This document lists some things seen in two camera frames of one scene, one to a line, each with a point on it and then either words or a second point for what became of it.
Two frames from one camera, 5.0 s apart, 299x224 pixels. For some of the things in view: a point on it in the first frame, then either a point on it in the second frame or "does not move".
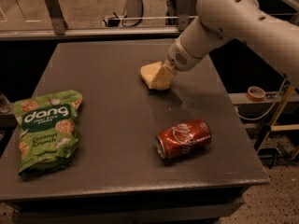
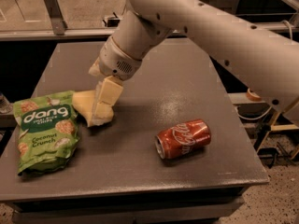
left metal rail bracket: (55, 11) does not move
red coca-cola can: (183, 137) does not move
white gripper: (179, 59) → (114, 62)
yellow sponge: (156, 76) → (83, 102)
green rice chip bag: (48, 132) does not move
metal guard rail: (92, 35) does not move
